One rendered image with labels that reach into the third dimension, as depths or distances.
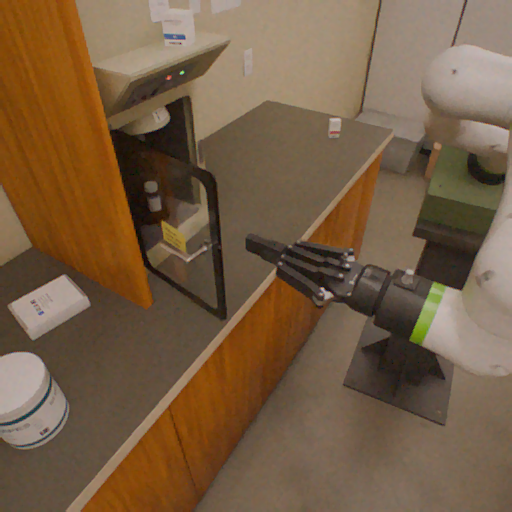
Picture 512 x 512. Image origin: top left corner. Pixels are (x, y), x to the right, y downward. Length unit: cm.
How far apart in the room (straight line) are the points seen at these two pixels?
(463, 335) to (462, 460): 151
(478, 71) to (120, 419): 94
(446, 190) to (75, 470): 125
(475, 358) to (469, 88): 47
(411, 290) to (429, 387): 159
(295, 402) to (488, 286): 156
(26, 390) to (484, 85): 96
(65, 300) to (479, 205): 123
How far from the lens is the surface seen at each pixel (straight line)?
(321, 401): 199
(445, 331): 57
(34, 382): 85
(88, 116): 79
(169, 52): 92
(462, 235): 143
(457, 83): 82
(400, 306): 57
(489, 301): 50
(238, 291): 109
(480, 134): 122
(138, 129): 105
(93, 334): 108
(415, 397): 209
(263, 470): 184
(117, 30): 93
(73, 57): 76
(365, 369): 210
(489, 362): 58
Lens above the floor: 174
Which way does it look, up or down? 43 degrees down
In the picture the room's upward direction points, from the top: straight up
